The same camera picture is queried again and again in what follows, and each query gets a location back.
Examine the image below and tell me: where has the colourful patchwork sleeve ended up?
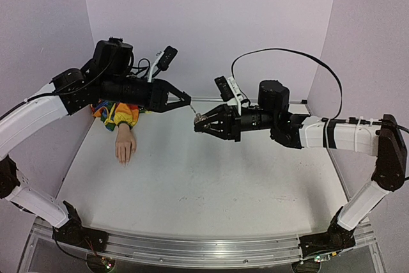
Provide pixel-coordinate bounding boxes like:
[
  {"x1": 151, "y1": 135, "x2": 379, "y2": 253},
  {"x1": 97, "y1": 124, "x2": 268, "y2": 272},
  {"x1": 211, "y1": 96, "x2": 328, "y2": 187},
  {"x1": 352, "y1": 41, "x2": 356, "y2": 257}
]
[{"x1": 90, "y1": 100, "x2": 140, "y2": 131}]

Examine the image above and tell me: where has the glitter nail polish bottle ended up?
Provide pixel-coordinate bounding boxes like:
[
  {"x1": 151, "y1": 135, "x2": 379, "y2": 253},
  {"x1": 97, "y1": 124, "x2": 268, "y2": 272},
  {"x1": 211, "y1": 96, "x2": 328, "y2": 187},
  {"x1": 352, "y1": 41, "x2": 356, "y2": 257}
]
[{"x1": 194, "y1": 113, "x2": 210, "y2": 130}]

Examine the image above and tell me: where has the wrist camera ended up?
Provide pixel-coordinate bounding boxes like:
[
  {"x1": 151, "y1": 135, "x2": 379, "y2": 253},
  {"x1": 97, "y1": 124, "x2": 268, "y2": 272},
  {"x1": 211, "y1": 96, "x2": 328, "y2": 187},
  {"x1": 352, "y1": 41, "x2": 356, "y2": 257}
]
[
  {"x1": 147, "y1": 45, "x2": 178, "y2": 82},
  {"x1": 214, "y1": 76, "x2": 250, "y2": 107}
]

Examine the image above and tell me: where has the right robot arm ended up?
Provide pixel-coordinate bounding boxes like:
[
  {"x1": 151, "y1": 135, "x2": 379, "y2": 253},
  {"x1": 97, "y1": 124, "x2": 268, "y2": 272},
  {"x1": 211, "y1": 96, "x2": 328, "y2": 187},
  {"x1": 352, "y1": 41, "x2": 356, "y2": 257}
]
[{"x1": 194, "y1": 77, "x2": 408, "y2": 259}]

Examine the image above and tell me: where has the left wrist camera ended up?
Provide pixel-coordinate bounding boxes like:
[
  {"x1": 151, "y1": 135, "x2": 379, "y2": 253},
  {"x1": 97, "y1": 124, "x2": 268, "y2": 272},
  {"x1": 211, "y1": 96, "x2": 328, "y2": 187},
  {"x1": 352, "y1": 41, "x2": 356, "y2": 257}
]
[{"x1": 147, "y1": 45, "x2": 178, "y2": 82}]

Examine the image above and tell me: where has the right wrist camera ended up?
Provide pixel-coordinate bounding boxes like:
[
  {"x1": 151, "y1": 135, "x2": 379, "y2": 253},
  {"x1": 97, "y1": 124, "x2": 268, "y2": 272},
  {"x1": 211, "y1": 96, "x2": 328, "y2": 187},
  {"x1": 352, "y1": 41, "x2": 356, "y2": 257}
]
[{"x1": 214, "y1": 76, "x2": 250, "y2": 107}]

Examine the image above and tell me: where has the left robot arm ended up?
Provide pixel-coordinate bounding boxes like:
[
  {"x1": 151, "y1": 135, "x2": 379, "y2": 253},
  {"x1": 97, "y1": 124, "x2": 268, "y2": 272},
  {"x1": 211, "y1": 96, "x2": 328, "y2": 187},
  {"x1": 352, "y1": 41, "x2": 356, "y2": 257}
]
[{"x1": 1, "y1": 37, "x2": 191, "y2": 246}]

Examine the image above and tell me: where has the mannequin hand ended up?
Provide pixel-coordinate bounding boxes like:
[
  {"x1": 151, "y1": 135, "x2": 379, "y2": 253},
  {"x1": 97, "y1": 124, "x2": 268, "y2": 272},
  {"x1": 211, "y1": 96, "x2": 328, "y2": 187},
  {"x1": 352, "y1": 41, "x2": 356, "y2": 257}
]
[{"x1": 115, "y1": 123, "x2": 137, "y2": 166}]

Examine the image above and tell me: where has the black right camera cable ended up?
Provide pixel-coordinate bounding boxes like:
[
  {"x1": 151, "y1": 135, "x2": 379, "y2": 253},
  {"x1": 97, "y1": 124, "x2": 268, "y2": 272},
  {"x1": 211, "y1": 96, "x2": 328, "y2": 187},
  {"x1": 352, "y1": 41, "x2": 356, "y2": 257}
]
[{"x1": 230, "y1": 47, "x2": 344, "y2": 120}]

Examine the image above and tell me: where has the aluminium front rail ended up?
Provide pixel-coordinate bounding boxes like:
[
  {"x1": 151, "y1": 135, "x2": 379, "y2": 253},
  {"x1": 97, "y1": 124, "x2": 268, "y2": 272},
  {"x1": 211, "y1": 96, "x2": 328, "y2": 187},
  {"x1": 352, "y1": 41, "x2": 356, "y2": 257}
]
[{"x1": 19, "y1": 218, "x2": 385, "y2": 272}]

